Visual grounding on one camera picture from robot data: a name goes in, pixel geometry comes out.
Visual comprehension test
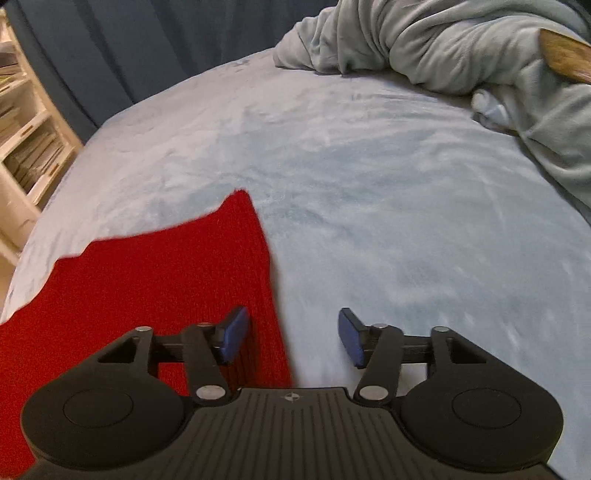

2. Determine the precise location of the white bookshelf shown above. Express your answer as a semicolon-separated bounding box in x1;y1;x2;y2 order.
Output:
0;8;85;266

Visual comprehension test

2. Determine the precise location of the grey-blue fleece blanket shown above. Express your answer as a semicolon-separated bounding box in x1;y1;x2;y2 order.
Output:
273;1;590;204

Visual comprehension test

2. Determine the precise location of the dark blue curtain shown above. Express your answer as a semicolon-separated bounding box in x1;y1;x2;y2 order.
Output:
2;0;329;142

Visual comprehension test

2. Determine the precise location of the red knit sweater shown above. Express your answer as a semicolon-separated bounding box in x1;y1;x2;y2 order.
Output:
1;190;293;478

